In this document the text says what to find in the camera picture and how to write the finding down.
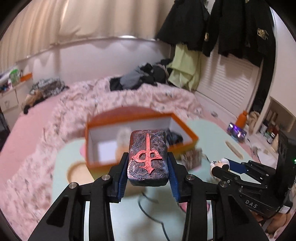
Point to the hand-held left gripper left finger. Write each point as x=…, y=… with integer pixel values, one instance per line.
x=121, y=180

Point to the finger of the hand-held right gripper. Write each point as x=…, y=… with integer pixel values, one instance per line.
x=222, y=176
x=235, y=166

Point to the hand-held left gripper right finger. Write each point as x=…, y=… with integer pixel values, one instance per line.
x=174, y=185

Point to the small white-haired figurine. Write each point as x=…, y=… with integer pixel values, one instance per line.
x=219, y=164

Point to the dark block with red symbol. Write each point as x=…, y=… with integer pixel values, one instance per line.
x=148, y=160

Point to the orange cardboard box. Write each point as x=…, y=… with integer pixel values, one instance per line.
x=101, y=148

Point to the white fur pompom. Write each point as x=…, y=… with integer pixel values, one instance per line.
x=123, y=141

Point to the black lace cloth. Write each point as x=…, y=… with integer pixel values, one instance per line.
x=174, y=138

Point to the brown patterned pouch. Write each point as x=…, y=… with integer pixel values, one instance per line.
x=192, y=160

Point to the purple iridescent pouch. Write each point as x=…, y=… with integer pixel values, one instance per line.
x=237, y=132

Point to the orange bottle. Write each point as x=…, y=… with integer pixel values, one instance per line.
x=241, y=119

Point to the beige crumpled cloth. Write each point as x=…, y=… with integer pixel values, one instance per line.
x=253, y=120

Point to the white slatted shutter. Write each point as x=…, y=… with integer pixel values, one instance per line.
x=226, y=85

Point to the pink floral blanket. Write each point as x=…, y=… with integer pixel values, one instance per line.
x=34, y=139

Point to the pile of dark clothes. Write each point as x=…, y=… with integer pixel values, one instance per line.
x=138, y=78

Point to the light green hanging garment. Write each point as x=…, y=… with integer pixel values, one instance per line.
x=185, y=69

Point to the beige crumpled clothing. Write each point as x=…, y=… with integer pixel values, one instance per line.
x=33, y=102

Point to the grey patterned cloth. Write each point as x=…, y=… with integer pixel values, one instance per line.
x=47, y=87

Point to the white nightstand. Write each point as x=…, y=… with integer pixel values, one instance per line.
x=9, y=100

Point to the black hanging jacket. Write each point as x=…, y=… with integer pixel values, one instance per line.
x=240, y=27
x=182, y=23

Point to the small orange shelf box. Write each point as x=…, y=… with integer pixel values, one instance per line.
x=26, y=77

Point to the green cup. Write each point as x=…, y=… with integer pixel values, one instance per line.
x=15, y=76

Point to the beige curtain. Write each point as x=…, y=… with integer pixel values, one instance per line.
x=81, y=20

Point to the metal curtain rail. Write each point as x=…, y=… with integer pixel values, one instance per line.
x=92, y=41

